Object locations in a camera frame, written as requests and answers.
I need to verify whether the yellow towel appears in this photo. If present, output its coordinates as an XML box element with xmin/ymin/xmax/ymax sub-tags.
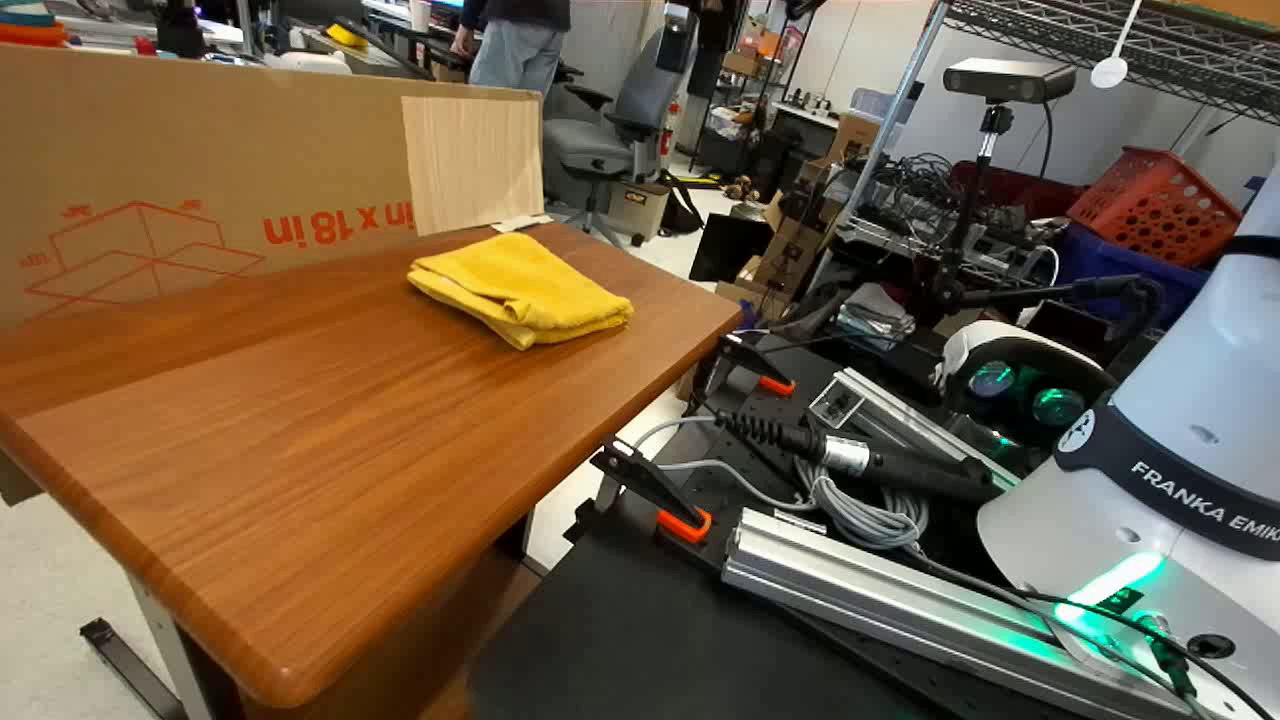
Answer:
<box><xmin>404</xmin><ymin>229</ymin><xmax>634</xmax><ymax>352</ymax></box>

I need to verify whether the grey metal desk leg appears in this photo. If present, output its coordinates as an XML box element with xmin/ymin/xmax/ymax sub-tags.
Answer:
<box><xmin>75</xmin><ymin>571</ymin><xmax>218</xmax><ymax>720</ymax></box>

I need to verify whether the black flat monitor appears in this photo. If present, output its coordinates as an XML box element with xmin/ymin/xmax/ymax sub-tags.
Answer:
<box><xmin>689</xmin><ymin>213</ymin><xmax>776</xmax><ymax>288</ymax></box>

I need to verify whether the grey office chair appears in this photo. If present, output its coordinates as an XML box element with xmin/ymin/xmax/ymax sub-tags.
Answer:
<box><xmin>539</xmin><ymin>6</ymin><xmax>704</xmax><ymax>250</ymax></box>

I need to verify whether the black mat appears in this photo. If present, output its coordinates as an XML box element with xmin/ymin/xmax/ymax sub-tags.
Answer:
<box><xmin>463</xmin><ymin>510</ymin><xmax>934</xmax><ymax>720</ymax></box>

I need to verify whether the person in blue jeans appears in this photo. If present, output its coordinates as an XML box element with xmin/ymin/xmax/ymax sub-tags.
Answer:
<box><xmin>455</xmin><ymin>0</ymin><xmax>574</xmax><ymax>95</ymax></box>

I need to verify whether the white VR headset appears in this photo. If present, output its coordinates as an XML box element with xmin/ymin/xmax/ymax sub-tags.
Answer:
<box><xmin>934</xmin><ymin>317</ymin><xmax>1121</xmax><ymax>444</ymax></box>

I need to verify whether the blue plastic bin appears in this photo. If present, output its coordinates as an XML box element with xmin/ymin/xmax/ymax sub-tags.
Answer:
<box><xmin>1055</xmin><ymin>221</ymin><xmax>1213</xmax><ymax>330</ymax></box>

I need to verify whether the large brown cardboard box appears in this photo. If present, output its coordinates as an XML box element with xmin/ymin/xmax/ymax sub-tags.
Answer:
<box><xmin>0</xmin><ymin>43</ymin><xmax>548</xmax><ymax>336</ymax></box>

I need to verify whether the red plastic basket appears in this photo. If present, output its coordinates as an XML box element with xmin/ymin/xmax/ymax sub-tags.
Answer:
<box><xmin>1063</xmin><ymin>142</ymin><xmax>1245</xmax><ymax>270</ymax></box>

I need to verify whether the white round lamp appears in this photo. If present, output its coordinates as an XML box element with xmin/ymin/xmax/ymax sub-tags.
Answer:
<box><xmin>1086</xmin><ymin>0</ymin><xmax>1146</xmax><ymax>95</ymax></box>

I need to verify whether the orange flat item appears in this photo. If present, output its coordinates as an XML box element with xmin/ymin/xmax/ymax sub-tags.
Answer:
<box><xmin>0</xmin><ymin>17</ymin><xmax>73</xmax><ymax>53</ymax></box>

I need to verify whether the black clamp orange handle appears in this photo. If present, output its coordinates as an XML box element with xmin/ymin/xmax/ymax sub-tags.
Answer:
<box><xmin>717</xmin><ymin>336</ymin><xmax>798</xmax><ymax>403</ymax></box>
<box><xmin>591</xmin><ymin>437</ymin><xmax>719</xmax><ymax>550</ymax></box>

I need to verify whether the thick black cable connector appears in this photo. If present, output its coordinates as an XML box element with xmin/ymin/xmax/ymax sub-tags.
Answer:
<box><xmin>713</xmin><ymin>403</ymin><xmax>1004</xmax><ymax>503</ymax></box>

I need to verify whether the grey coiled cable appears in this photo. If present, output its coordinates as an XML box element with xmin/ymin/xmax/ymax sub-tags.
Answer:
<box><xmin>795</xmin><ymin>463</ymin><xmax>934</xmax><ymax>554</ymax></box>

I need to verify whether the silver aluminium rail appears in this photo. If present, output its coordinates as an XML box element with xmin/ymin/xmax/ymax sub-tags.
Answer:
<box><xmin>717</xmin><ymin>506</ymin><xmax>1196</xmax><ymax>720</ymax></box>

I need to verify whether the black camera on stand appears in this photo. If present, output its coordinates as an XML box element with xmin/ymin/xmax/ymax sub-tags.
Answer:
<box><xmin>940</xmin><ymin>55</ymin><xmax>1081</xmax><ymax>270</ymax></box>

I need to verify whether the metal wire shelf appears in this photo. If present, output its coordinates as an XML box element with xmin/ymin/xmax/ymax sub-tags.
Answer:
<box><xmin>940</xmin><ymin>0</ymin><xmax>1280</xmax><ymax>128</ymax></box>

